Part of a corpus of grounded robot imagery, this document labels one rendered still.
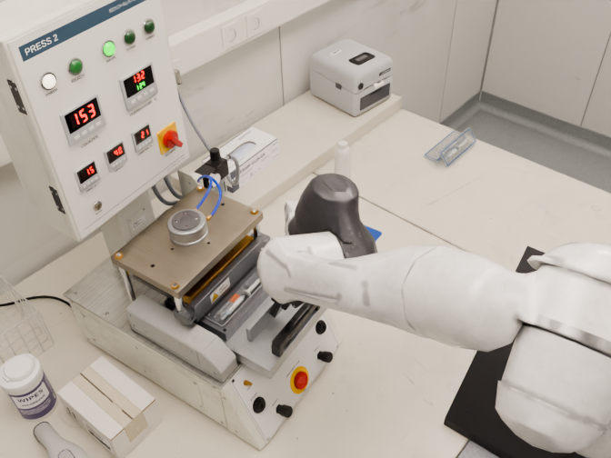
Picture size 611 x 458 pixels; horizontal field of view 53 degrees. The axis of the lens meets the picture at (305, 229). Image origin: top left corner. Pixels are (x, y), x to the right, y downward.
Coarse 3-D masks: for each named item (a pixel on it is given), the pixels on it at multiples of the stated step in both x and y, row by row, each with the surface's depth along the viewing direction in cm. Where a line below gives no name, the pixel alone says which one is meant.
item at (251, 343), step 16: (272, 304) 126; (256, 320) 123; (272, 320) 128; (288, 320) 128; (240, 336) 125; (256, 336) 125; (272, 336) 125; (304, 336) 128; (240, 352) 122; (256, 352) 122; (288, 352) 124; (256, 368) 121; (272, 368) 120
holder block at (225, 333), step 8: (256, 296) 130; (264, 296) 131; (168, 304) 129; (248, 304) 128; (256, 304) 130; (240, 312) 127; (248, 312) 128; (200, 320) 125; (232, 320) 125; (240, 320) 126; (208, 328) 125; (216, 328) 124; (224, 328) 124; (232, 328) 124; (224, 336) 124
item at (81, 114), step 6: (84, 108) 108; (90, 108) 109; (72, 114) 106; (78, 114) 108; (84, 114) 109; (90, 114) 110; (96, 114) 111; (72, 120) 107; (78, 120) 108; (84, 120) 109; (72, 126) 107; (78, 126) 109
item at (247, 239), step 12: (252, 240) 133; (228, 252) 130; (240, 252) 131; (216, 264) 128; (228, 264) 129; (204, 276) 125; (216, 276) 126; (156, 288) 127; (192, 288) 123; (204, 288) 124; (192, 300) 122
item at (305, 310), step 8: (304, 304) 126; (312, 304) 126; (296, 312) 124; (304, 312) 124; (296, 320) 123; (304, 320) 125; (288, 328) 121; (296, 328) 123; (280, 336) 120; (288, 336) 121; (272, 344) 120; (280, 344) 119; (272, 352) 121; (280, 352) 120
